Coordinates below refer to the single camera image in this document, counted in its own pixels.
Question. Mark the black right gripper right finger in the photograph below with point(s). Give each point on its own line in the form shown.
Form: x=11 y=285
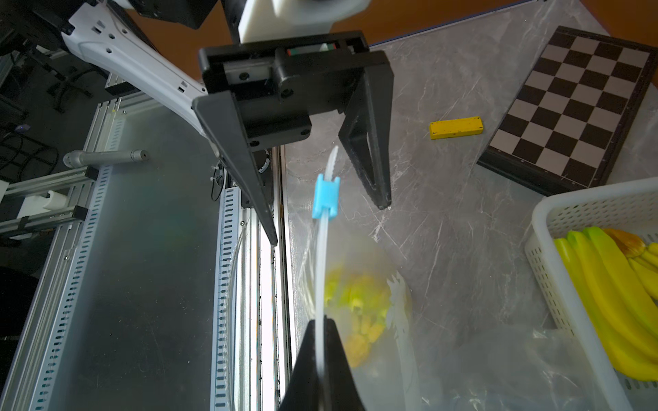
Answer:
x=338 y=388

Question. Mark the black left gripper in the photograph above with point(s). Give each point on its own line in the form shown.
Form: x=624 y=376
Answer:
x=262 y=95

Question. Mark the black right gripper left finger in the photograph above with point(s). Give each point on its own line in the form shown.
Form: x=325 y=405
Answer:
x=303 y=392

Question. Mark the clear zip bag white seal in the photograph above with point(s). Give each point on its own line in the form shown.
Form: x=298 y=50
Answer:
x=388 y=380

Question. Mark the small yellow banana bunch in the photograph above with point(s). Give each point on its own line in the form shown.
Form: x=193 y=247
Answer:
x=363 y=299

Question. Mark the yellow green banana bunch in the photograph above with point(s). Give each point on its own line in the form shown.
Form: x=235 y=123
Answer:
x=642 y=257

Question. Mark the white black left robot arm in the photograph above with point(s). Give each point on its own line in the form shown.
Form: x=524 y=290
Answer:
x=94 y=32

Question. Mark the yellow flat block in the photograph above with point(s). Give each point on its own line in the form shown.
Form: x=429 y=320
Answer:
x=456 y=128

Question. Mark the black white chessboard box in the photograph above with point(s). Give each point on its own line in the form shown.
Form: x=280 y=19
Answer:
x=565 y=128

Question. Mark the white perforated plastic basket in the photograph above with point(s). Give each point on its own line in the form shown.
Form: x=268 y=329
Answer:
x=630 y=207

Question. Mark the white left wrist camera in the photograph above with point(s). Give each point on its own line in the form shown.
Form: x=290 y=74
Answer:
x=264 y=20

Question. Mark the aluminium front rail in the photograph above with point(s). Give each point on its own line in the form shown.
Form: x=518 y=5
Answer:
x=160 y=292

